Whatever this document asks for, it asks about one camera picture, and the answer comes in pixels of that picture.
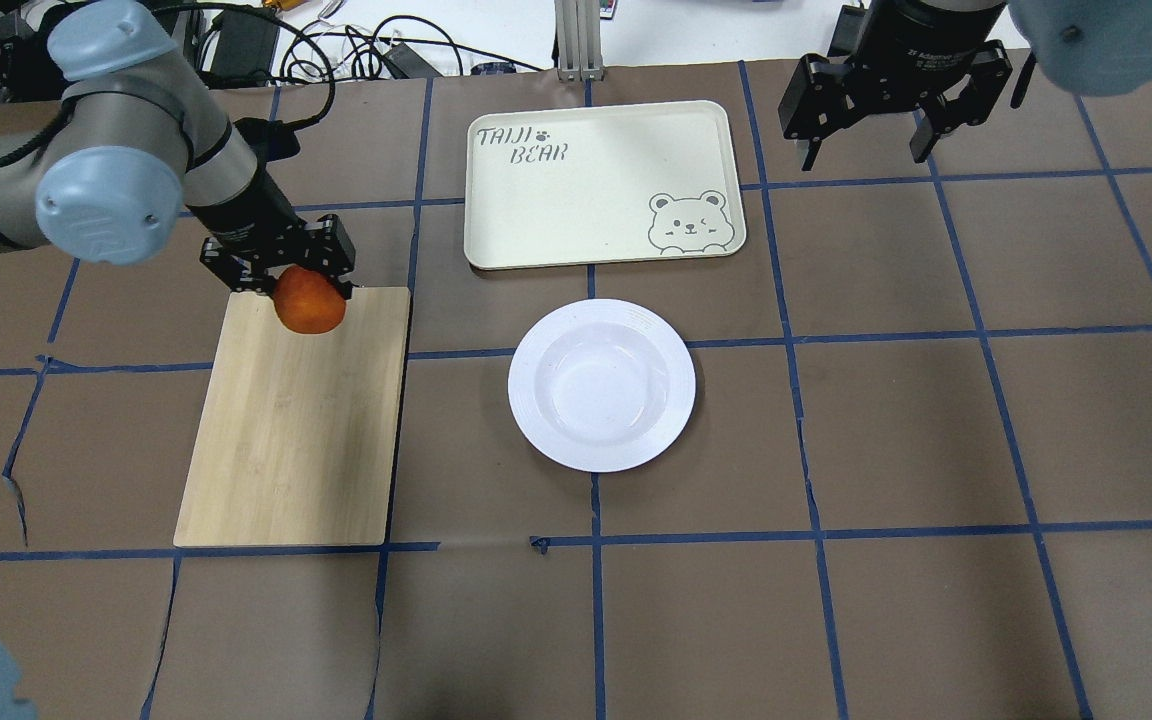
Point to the wooden cutting board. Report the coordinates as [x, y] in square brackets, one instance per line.
[297, 440]

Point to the white round plate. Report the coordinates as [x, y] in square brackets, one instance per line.
[602, 385]

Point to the aluminium frame post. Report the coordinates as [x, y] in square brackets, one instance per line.
[578, 55]

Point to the orange fruit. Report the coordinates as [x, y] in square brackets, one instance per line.
[306, 302]

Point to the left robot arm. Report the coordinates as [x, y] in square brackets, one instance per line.
[136, 140]

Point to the black power brick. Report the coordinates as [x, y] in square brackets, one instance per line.
[244, 52]

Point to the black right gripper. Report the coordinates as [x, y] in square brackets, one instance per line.
[926, 52]

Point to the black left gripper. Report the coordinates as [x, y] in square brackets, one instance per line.
[248, 219]

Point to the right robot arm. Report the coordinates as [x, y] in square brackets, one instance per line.
[1088, 48]

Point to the cream bear tray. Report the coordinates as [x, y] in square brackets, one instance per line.
[619, 184]

